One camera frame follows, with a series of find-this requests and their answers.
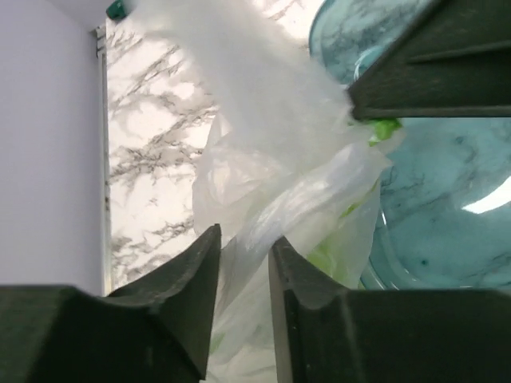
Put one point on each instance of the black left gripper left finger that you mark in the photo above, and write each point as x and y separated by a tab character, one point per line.
155	329

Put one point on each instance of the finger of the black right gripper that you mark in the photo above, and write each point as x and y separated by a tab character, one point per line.
452	60

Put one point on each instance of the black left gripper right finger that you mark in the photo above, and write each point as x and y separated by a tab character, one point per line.
325	332

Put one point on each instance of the clear plastic bag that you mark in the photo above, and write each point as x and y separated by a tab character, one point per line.
284	158

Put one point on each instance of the teal transparent plastic tray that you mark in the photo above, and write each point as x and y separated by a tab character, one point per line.
444	219

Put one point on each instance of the green handled screwdriver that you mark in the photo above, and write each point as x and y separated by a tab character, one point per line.
117	11

